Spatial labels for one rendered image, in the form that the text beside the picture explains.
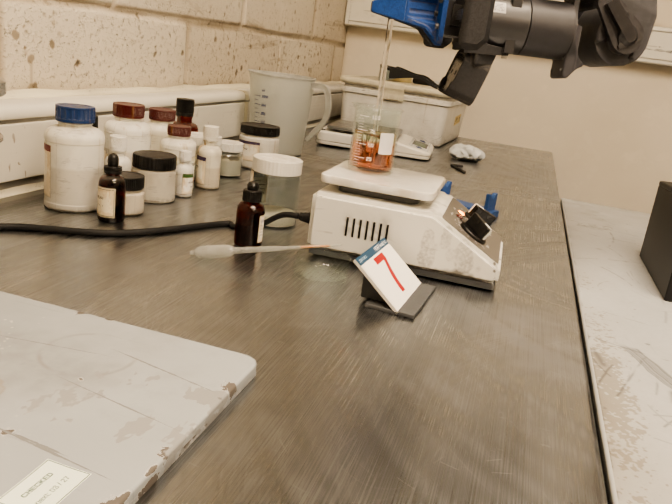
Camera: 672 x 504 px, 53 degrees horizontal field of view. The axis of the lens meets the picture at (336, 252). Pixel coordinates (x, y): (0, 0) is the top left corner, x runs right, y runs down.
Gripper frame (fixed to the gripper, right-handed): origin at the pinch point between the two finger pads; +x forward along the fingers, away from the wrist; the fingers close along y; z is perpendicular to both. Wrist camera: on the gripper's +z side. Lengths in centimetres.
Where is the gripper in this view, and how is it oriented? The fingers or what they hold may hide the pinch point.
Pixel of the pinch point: (405, 10)
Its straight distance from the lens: 72.8
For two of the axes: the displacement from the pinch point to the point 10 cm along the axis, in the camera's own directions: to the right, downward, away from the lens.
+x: -9.9, -1.0, -0.9
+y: -0.6, -3.0, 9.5
